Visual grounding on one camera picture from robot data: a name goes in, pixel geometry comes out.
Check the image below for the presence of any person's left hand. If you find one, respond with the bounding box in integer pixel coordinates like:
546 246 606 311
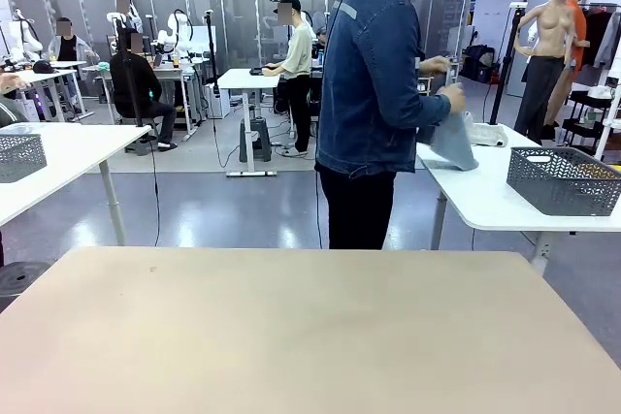
426 55 452 77

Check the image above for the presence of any person's right hand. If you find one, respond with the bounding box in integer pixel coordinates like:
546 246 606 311
438 81 468 114

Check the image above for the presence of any light blue towel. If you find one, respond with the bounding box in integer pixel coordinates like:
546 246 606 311
417 67 480 173

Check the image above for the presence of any large grey mesh basket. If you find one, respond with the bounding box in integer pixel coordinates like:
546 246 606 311
506 145 621 217

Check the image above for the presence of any person's right forearm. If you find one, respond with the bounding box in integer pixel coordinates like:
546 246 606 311
417 92 455 132

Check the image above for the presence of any small grey mesh basket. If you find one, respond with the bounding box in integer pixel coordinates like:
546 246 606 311
0 133 49 184

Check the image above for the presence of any white shelf rack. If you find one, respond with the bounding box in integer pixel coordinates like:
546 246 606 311
416 58 461 98

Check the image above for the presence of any black bags pile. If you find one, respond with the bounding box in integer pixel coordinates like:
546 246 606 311
460 44 501 84

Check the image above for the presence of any white towel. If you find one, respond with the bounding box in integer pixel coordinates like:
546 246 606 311
463 111 509 148

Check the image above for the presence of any black tripod with white top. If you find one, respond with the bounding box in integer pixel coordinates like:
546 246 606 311
487 1 529 127

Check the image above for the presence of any person in denim jacket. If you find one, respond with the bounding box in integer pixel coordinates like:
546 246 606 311
313 0 467 251

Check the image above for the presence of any white table with rounded corner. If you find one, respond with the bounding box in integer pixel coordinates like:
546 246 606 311
415 122 621 274

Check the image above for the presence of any bare torso mannequin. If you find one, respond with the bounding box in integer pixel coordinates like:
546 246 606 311
513 0 578 146

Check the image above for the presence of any black rolling cart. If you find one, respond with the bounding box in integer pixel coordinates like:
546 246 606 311
562 88 620 156

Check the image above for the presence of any standing person in beige shirt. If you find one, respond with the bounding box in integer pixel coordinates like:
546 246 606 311
265 0 314 156

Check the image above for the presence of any mannequin in orange shirt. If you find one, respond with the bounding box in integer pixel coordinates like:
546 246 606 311
542 0 591 127

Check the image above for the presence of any clothes rack with dark garments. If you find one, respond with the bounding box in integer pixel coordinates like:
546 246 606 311
579 1 621 71

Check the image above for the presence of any yellow crate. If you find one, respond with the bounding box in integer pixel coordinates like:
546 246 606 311
579 161 620 182

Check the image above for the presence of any small white standing desk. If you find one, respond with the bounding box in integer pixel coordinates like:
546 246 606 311
216 68 282 178

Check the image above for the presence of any grey plastic stool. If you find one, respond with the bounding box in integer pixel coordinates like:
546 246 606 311
238 116 273 164

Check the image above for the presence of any thin black stand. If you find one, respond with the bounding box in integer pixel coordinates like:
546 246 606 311
204 10 223 119

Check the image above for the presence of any white desk with robot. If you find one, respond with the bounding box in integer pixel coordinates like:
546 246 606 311
81 60 205 142

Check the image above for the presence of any seated person in black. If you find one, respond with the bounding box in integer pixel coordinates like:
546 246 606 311
109 28 179 152

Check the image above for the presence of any person in white shirt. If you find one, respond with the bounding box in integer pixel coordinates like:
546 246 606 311
114 0 145 35

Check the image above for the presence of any seated person in grey hoodie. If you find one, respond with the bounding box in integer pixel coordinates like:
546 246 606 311
46 17 101 66

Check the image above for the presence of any long white table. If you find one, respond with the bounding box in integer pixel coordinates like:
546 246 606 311
0 121 152 246

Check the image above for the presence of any white desk with cap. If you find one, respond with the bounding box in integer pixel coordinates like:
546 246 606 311
0 68 96 123

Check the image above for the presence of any clear plastic container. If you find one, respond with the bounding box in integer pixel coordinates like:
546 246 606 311
0 122 41 137

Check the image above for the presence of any person in striped sweater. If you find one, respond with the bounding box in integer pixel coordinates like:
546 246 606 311
0 72 30 127

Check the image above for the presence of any black weight plate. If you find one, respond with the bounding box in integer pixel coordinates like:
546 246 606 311
0 261 52 311

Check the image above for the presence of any black tripod with floor cable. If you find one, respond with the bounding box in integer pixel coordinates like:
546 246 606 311
112 16 162 246

